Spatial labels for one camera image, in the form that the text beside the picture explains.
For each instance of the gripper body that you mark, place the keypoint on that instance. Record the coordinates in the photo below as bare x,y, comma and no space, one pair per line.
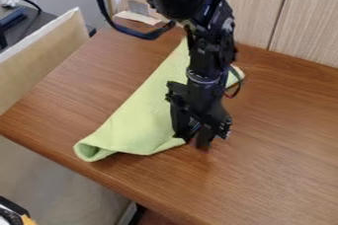
200,107

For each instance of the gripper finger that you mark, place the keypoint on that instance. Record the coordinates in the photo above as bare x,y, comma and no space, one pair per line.
205,138

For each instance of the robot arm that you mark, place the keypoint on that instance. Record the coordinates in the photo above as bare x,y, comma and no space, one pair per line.
207,38

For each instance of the light green cloth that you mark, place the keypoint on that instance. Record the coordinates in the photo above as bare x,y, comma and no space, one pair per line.
141,120

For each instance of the cardboard box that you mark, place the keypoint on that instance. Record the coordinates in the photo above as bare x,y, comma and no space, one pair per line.
35,58

